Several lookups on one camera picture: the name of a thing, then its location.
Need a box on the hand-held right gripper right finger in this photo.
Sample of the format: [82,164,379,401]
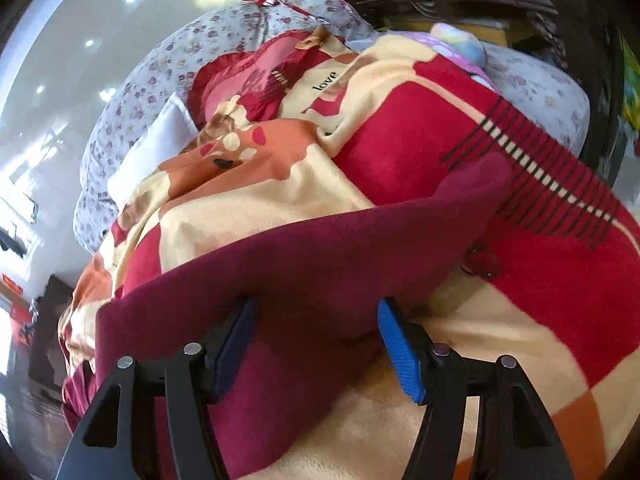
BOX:
[377,297,576,480]

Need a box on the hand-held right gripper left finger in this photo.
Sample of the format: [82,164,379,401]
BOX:
[55,296,260,480]

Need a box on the maroon knit garment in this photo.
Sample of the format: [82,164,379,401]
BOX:
[95,152,516,480]

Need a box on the dark wooden cabinet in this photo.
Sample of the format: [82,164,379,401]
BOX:
[27,275,76,386]

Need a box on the white pillow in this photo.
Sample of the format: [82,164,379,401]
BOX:
[107,92,201,211]

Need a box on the red orange printed blanket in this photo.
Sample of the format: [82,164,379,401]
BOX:
[57,30,640,480]

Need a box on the red heart pillow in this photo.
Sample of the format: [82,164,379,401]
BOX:
[187,30,351,126]

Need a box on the floral quilt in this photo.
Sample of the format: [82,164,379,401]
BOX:
[74,0,591,256]

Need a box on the pastel plush toy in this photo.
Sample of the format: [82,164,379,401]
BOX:
[430,22,496,86]

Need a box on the green yellow sheet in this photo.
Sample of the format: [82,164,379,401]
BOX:
[620,35,640,131]

